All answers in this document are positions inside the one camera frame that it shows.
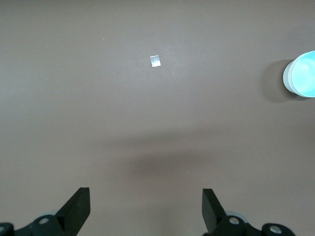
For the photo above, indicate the brown table cover sheet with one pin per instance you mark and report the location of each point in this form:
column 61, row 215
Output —
column 123, row 110

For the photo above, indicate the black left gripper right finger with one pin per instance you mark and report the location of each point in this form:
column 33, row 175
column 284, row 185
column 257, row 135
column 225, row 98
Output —
column 231, row 227

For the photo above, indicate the light blue bowl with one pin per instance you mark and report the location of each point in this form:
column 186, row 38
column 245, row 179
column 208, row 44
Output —
column 305, row 73

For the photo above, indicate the clear tape piece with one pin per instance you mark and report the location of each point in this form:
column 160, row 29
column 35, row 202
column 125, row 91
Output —
column 155, row 61

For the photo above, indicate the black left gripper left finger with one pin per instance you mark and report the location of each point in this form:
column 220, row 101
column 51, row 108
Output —
column 49, row 227

